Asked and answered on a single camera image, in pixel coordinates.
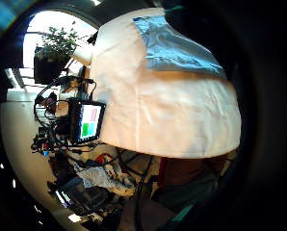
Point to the the person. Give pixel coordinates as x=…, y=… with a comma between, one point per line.
x=156, y=109

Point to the light blue cloth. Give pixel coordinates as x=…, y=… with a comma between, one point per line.
x=172, y=48

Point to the small black monitor screen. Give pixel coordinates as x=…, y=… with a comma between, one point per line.
x=87, y=122

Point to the green potted plant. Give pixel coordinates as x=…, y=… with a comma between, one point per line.
x=58, y=41

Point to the pile of crumpled clothes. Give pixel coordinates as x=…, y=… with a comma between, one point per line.
x=98, y=179

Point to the black plant pot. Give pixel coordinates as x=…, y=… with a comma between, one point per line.
x=48, y=69

